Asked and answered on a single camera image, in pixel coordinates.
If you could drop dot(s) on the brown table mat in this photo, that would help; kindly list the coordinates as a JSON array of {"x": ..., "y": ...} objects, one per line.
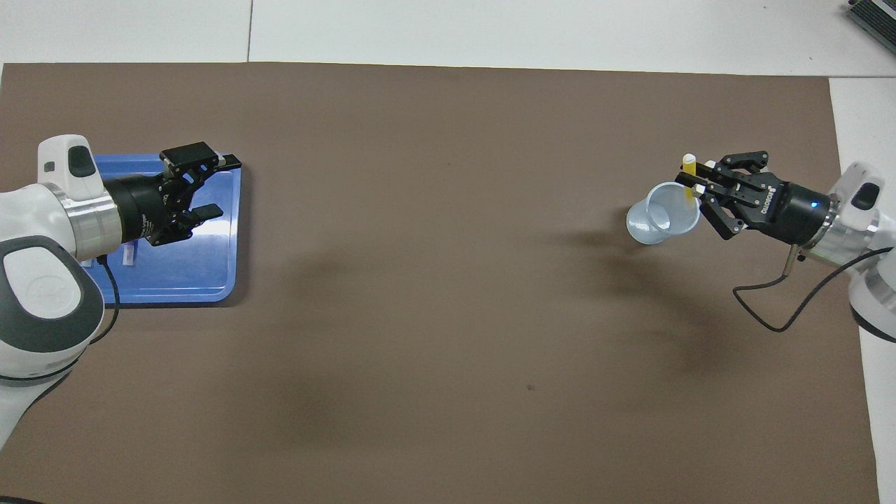
[{"x": 448, "y": 315}]

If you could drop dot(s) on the blue plastic tray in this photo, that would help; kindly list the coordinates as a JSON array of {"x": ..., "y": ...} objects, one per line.
[{"x": 196, "y": 266}]

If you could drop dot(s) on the yellow marker pen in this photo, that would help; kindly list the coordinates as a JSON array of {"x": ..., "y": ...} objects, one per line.
[{"x": 689, "y": 171}]

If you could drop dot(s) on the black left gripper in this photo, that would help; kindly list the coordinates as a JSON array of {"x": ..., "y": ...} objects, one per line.
[{"x": 143, "y": 206}]

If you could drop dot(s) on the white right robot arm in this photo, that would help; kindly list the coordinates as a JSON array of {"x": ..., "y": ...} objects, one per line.
[{"x": 875, "y": 280}]

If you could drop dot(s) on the purple marker pen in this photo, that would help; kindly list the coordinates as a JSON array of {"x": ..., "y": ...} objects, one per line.
[{"x": 129, "y": 257}]

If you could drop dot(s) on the grey ribbed device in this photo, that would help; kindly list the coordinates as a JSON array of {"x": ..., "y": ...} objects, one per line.
[{"x": 875, "y": 17}]

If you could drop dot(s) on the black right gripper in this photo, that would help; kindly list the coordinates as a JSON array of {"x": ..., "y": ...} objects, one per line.
[{"x": 787, "y": 206}]

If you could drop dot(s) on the translucent plastic cup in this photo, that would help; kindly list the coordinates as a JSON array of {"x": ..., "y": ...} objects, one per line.
[{"x": 654, "y": 224}]

